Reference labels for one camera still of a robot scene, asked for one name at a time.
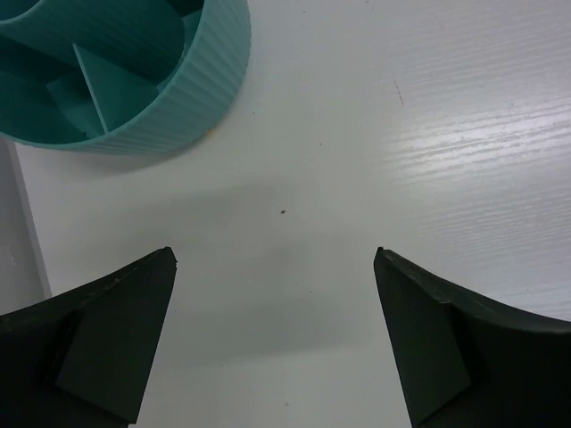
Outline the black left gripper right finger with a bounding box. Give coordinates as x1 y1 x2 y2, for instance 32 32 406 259
374 248 570 427

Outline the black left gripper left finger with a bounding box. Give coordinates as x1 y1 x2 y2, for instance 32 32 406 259
1 247 177 427

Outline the teal ribbed divided container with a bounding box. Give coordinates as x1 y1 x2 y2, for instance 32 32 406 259
1 0 252 154

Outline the aluminium table frame rail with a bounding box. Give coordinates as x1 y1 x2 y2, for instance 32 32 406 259
0 139 52 314

